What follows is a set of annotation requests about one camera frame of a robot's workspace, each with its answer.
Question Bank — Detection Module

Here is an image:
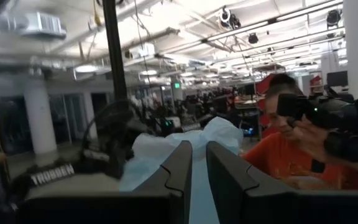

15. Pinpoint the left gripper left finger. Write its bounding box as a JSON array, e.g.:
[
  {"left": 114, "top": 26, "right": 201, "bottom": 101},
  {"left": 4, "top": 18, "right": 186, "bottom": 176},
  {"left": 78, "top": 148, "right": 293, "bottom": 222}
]
[{"left": 134, "top": 140, "right": 193, "bottom": 224}]

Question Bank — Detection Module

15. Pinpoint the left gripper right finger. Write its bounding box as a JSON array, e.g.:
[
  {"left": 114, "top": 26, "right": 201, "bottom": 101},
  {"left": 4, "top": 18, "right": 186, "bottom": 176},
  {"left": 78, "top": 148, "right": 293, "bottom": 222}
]
[{"left": 206, "top": 140, "right": 296, "bottom": 224}]

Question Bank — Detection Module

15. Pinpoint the blue plastic trash bag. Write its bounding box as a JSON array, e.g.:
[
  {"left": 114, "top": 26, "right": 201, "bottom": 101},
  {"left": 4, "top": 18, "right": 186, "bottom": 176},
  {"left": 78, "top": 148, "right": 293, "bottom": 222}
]
[{"left": 118, "top": 116, "right": 244, "bottom": 224}]

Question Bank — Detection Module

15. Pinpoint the person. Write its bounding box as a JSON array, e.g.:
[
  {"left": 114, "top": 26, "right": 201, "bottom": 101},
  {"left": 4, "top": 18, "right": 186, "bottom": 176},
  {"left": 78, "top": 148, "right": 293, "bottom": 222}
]
[{"left": 242, "top": 73, "right": 358, "bottom": 191}]

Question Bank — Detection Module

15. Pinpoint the person's hand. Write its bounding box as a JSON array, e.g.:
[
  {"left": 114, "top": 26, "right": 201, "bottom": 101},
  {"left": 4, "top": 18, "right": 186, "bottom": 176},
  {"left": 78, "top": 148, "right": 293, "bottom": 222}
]
[{"left": 291, "top": 116, "right": 334, "bottom": 164}]

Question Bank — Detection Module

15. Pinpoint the black wrist watch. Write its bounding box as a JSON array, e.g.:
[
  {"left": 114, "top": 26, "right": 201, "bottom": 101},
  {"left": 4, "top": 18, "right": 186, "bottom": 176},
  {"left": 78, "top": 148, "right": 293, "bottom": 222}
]
[{"left": 310, "top": 158, "right": 326, "bottom": 174}]

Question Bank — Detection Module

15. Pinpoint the red banner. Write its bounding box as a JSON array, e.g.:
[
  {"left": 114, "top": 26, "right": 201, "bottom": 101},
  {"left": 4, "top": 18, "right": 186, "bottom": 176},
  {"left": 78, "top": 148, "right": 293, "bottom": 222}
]
[{"left": 255, "top": 73, "right": 276, "bottom": 138}]

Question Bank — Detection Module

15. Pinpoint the black ceiling spotlight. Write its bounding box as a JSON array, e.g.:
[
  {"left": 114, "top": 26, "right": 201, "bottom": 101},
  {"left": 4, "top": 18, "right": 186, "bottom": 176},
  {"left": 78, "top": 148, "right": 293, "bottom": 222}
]
[
  {"left": 218, "top": 6, "right": 242, "bottom": 30},
  {"left": 247, "top": 32, "right": 260, "bottom": 45},
  {"left": 326, "top": 8, "right": 343, "bottom": 28}
]

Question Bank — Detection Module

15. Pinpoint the black monitor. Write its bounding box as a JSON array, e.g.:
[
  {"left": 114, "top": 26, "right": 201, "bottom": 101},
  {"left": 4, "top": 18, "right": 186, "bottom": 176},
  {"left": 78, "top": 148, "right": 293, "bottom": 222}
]
[{"left": 326, "top": 70, "right": 349, "bottom": 88}]

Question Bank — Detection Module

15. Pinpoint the white round column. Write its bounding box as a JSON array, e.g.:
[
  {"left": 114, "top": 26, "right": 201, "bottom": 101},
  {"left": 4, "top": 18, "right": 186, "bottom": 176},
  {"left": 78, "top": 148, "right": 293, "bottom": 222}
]
[{"left": 22, "top": 77, "right": 58, "bottom": 156}]

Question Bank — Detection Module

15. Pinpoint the white ceiling air unit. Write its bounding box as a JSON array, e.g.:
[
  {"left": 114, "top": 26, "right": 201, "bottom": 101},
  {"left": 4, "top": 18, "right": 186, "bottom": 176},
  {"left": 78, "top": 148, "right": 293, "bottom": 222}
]
[{"left": 19, "top": 11, "right": 68, "bottom": 40}]

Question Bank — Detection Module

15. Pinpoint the black upright rig post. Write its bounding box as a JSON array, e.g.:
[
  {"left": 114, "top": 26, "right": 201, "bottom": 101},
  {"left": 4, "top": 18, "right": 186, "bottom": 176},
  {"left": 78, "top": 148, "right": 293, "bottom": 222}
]
[{"left": 102, "top": 0, "right": 129, "bottom": 105}]

